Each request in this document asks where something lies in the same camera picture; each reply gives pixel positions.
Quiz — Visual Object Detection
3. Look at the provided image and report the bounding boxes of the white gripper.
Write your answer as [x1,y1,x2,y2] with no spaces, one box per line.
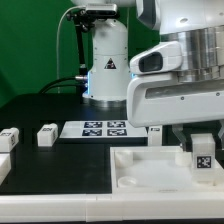
[127,41,224,152]

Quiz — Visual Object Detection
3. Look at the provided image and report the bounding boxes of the white square table top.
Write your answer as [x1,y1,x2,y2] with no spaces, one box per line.
[110,146,224,193]

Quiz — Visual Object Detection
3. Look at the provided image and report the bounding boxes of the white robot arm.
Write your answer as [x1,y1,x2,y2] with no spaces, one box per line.
[127,0,224,148]

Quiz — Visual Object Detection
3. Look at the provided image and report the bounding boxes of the white marker sheet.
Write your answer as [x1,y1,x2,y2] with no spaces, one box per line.
[60,120,147,139]

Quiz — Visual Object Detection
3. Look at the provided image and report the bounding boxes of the white front fence rail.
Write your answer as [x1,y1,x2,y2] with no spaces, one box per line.
[0,192,224,223]

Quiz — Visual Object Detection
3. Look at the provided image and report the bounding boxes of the white fence rail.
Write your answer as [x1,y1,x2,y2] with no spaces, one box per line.
[0,153,11,185]
[0,192,224,223]

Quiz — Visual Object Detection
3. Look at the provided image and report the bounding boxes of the black camera stand pole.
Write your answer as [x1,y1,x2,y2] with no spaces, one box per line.
[66,9,94,82]

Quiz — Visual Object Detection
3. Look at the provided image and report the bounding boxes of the black cables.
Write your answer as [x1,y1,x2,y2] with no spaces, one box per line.
[38,75,89,94]

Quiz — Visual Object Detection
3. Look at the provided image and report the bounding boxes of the black camera on mount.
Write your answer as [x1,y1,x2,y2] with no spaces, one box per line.
[85,3,118,18]

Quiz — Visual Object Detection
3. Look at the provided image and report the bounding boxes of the white cable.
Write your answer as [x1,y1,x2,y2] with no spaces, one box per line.
[55,5,88,94]

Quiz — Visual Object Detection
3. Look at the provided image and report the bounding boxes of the white left fence rail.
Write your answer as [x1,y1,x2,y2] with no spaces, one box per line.
[0,153,11,185]

